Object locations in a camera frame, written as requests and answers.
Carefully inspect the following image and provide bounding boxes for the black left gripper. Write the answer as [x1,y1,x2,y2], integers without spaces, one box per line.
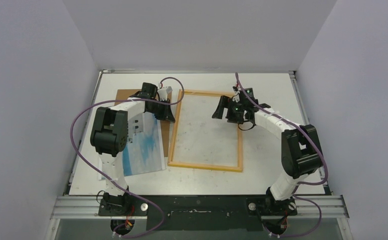
[148,98,176,123]

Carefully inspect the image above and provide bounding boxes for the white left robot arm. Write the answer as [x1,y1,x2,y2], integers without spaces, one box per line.
[90,82,175,216]

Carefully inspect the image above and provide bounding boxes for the yellow wooden picture frame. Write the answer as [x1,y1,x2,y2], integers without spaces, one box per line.
[168,90,243,172]

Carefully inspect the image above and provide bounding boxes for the clear glass sheet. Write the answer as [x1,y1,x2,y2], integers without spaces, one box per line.
[173,93,238,167]

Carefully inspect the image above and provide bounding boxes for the aluminium front rail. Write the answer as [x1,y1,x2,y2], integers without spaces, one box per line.
[51,195,349,219]

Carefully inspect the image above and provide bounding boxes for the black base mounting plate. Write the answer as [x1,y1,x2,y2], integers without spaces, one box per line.
[98,193,297,235]

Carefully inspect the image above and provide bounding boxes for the brown cardboard backing board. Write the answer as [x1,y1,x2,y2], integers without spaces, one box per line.
[116,89,170,157]

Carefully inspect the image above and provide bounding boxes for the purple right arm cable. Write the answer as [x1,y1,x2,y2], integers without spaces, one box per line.
[235,72,329,239]

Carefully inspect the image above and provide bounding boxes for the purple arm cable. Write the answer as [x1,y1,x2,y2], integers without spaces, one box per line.
[235,72,329,239]
[70,76,185,240]

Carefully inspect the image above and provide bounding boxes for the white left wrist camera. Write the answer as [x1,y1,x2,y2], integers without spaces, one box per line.
[157,86,173,101]

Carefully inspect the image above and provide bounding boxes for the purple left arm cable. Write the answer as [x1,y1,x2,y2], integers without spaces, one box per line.
[70,76,185,240]

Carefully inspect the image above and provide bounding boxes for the printed building photo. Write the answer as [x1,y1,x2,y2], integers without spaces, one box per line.
[97,112,166,181]

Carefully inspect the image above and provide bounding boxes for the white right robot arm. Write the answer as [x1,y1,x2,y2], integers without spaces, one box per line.
[212,87,323,215]

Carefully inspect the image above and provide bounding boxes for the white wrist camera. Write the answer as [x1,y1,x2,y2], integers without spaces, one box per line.
[157,86,173,101]
[231,86,240,103]

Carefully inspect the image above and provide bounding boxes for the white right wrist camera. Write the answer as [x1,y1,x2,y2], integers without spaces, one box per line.
[231,86,240,103]

